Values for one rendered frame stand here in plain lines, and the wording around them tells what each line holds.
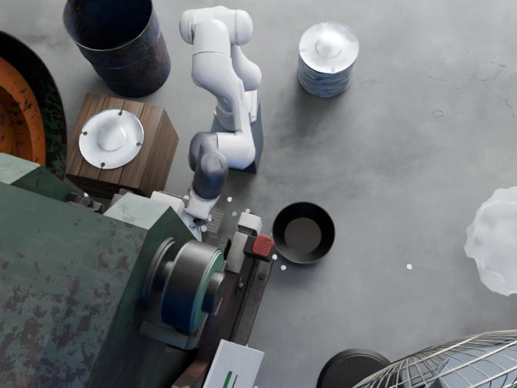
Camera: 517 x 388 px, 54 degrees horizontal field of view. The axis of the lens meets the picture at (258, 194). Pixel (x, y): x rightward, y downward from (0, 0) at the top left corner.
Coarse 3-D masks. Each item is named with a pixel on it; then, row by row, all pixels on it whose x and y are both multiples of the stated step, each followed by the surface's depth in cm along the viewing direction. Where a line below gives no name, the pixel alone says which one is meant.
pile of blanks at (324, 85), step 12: (300, 60) 251; (300, 72) 261; (312, 72) 247; (336, 72) 243; (348, 72) 249; (312, 84) 257; (324, 84) 254; (336, 84) 254; (348, 84) 264; (324, 96) 266
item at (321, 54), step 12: (336, 24) 251; (312, 36) 249; (324, 36) 249; (336, 36) 249; (348, 36) 248; (300, 48) 248; (312, 48) 247; (324, 48) 246; (336, 48) 246; (348, 48) 246; (312, 60) 245; (324, 60) 245; (336, 60) 245; (348, 60) 244; (324, 72) 243
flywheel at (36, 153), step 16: (0, 64) 119; (0, 80) 120; (16, 80) 126; (0, 96) 126; (16, 96) 128; (32, 96) 134; (0, 112) 129; (16, 112) 132; (32, 112) 136; (0, 128) 131; (16, 128) 136; (32, 128) 138; (0, 144) 133; (16, 144) 139; (32, 144) 140; (32, 160) 142
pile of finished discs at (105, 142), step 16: (112, 112) 230; (128, 112) 229; (96, 128) 228; (112, 128) 227; (128, 128) 228; (80, 144) 226; (96, 144) 226; (112, 144) 225; (128, 144) 225; (96, 160) 224; (112, 160) 223; (128, 160) 223
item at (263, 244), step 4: (256, 236) 168; (260, 236) 168; (264, 236) 168; (268, 236) 168; (256, 240) 168; (260, 240) 168; (264, 240) 167; (268, 240) 167; (272, 240) 167; (256, 244) 167; (260, 244) 167; (264, 244) 167; (268, 244) 167; (272, 244) 168; (252, 248) 167; (256, 248) 167; (260, 248) 167; (264, 248) 167; (268, 248) 167; (252, 252) 167; (256, 252) 166; (260, 252) 166; (264, 252) 166; (268, 252) 166; (264, 256) 166
